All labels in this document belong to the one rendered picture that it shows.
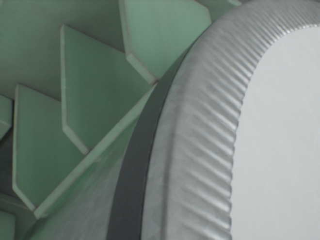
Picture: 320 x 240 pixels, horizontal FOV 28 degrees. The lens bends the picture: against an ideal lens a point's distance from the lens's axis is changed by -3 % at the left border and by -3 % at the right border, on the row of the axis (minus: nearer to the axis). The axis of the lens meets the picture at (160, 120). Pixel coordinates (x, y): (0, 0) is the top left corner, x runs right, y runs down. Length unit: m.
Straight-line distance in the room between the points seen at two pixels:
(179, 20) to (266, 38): 0.39
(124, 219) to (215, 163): 0.06
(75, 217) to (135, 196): 0.12
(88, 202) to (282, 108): 0.16
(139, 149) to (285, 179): 0.10
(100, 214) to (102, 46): 0.65
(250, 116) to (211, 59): 0.05
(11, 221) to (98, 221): 0.97
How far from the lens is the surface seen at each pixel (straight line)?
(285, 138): 0.46
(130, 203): 0.35
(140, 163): 0.37
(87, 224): 0.43
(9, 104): 1.13
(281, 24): 0.62
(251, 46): 0.52
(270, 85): 0.50
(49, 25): 1.03
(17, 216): 1.40
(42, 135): 1.06
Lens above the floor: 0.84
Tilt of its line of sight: 43 degrees down
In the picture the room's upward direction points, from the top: 170 degrees clockwise
